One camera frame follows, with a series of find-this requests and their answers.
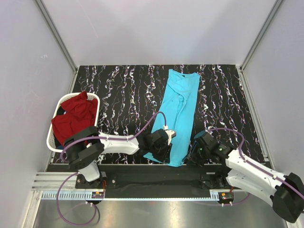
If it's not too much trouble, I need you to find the cyan t shirt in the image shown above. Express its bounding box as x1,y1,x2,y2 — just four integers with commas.
159,69,200,167

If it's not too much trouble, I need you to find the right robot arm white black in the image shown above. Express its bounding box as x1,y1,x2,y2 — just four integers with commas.
189,131,304,223

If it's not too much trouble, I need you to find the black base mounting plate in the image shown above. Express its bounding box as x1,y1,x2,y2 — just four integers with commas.
91,164,224,194

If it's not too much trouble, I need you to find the red t shirt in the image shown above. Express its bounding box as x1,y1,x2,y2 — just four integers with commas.
51,91,99,147

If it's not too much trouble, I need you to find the white laundry basket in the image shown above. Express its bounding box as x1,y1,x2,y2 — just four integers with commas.
47,93,100,153

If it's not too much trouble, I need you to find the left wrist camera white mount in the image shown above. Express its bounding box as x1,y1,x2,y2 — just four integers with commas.
164,129,176,145

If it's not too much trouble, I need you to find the slotted cable duct rail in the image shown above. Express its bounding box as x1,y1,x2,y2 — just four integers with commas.
42,190,219,201

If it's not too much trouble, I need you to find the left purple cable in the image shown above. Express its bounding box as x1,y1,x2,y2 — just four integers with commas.
56,111,168,225

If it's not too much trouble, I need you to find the left aluminium frame post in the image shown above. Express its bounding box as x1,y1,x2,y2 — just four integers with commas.
34,0,78,73

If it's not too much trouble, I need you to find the aluminium frame post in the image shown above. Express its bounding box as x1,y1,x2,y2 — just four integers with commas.
34,0,78,73
239,0,285,72

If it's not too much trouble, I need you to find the right aluminium frame post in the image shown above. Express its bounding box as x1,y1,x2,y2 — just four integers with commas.
239,0,285,72

